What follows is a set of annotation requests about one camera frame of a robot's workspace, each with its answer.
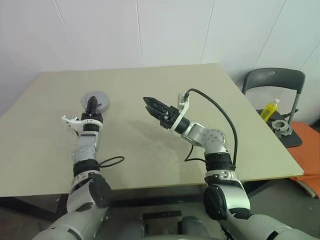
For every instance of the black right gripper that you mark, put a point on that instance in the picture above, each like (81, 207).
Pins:
(170, 118)

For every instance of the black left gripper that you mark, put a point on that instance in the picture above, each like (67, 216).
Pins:
(92, 116)

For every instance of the round silver disc part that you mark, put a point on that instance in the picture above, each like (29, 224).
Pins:
(101, 97)

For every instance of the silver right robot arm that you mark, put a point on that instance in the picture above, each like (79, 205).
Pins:
(215, 140)

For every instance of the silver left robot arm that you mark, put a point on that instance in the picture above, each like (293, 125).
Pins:
(87, 150)

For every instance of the metal ring part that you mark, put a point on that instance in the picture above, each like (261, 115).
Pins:
(282, 127)

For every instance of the yellow drink bottle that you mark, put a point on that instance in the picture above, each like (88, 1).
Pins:
(268, 110)

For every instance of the grey rounded robot leg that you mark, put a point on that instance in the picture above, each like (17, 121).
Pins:
(133, 226)
(192, 225)

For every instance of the grey folding chair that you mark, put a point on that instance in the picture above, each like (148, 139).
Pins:
(270, 75)

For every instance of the orange cushion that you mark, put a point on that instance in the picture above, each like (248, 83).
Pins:
(306, 136)

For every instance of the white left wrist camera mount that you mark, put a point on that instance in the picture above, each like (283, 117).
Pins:
(75, 123)

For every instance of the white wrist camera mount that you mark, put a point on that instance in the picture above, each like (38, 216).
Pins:
(75, 123)
(183, 107)

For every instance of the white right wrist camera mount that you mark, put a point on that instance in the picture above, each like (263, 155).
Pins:
(183, 107)

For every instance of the black table frame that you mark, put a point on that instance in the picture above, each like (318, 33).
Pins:
(155, 198)

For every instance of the black flat bracket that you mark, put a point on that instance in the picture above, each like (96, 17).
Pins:
(162, 214)

